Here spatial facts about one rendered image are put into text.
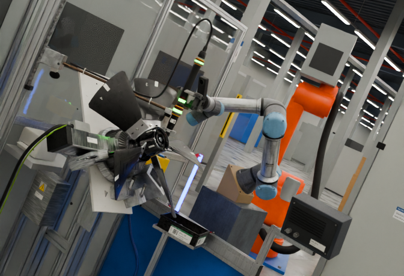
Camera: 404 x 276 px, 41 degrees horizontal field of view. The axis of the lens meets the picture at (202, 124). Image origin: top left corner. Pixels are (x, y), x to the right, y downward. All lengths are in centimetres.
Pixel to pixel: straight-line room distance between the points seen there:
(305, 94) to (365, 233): 283
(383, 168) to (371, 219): 36
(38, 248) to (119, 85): 94
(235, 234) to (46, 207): 106
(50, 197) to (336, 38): 451
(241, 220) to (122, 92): 109
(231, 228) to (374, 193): 130
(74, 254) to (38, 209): 27
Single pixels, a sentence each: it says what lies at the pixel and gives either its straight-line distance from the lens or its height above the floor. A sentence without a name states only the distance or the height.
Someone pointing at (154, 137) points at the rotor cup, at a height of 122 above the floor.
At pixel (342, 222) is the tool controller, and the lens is 241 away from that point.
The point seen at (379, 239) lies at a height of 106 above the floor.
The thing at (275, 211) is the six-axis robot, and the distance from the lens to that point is 631.
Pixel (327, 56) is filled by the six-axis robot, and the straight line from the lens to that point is 638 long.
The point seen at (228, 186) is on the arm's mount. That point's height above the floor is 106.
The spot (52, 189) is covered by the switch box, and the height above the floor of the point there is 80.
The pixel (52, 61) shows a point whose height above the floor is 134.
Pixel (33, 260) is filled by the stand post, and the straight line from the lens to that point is 281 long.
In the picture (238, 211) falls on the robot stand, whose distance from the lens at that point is 297.
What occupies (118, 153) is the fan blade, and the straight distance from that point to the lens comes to 214.
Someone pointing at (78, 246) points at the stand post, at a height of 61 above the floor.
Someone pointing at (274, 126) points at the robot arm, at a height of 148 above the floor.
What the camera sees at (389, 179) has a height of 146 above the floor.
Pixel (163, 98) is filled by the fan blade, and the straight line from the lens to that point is 259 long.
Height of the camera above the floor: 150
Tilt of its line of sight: 3 degrees down
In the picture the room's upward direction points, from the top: 24 degrees clockwise
